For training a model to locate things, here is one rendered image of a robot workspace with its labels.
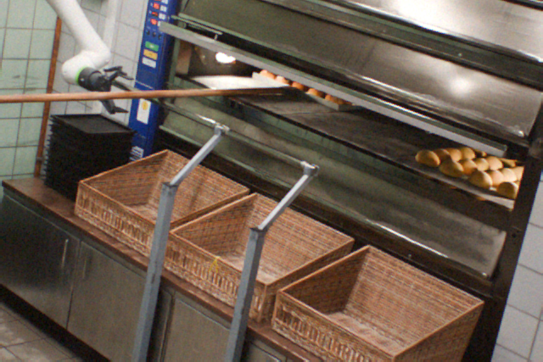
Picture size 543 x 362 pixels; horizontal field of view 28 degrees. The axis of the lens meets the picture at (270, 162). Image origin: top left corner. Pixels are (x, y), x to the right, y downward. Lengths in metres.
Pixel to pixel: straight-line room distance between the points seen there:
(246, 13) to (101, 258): 1.19
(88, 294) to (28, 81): 1.39
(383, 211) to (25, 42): 2.19
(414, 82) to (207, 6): 1.16
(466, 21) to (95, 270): 1.83
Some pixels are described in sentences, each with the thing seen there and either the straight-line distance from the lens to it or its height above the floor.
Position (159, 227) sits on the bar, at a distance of 4.21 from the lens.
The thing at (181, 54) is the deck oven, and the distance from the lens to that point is 4.99.
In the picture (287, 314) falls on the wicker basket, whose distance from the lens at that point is 4.03.
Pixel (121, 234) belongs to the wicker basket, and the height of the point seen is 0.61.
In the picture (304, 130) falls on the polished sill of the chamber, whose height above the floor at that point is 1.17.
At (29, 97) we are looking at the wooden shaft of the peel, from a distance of 4.11.
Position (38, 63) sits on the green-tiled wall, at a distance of 5.65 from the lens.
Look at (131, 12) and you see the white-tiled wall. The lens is 5.23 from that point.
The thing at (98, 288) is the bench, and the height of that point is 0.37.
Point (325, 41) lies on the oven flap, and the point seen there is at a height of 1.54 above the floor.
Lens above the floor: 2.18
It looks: 15 degrees down
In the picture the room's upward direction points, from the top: 11 degrees clockwise
